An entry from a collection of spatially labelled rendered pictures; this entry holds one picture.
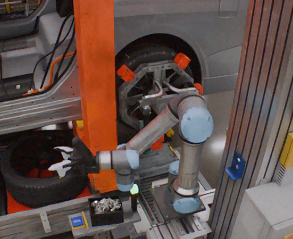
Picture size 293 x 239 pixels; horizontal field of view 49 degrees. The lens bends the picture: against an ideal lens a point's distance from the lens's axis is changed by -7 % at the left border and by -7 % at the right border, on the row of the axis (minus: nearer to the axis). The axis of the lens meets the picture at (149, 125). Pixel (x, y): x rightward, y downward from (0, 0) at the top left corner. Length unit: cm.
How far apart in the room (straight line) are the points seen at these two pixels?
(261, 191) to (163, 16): 140
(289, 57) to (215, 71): 170
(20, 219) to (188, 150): 139
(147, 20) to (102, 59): 68
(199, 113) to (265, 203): 40
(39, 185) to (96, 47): 109
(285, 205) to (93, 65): 106
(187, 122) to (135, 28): 115
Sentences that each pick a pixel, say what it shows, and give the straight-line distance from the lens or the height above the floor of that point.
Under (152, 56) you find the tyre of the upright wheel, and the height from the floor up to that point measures 115.
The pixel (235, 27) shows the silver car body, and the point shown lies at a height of 131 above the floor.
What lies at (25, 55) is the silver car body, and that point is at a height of 94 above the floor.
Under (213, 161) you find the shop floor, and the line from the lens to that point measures 327.
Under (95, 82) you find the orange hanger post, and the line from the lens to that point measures 172.
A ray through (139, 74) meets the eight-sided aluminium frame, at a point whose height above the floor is 107.
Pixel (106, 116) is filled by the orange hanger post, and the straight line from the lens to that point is 184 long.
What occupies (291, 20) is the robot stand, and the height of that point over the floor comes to 185.
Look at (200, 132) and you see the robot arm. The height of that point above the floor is 139.
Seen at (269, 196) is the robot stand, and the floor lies 123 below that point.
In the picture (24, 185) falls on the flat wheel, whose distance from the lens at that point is 238.
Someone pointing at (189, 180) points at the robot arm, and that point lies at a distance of 143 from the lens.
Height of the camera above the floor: 213
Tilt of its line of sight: 36 degrees down
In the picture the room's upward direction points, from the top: 2 degrees clockwise
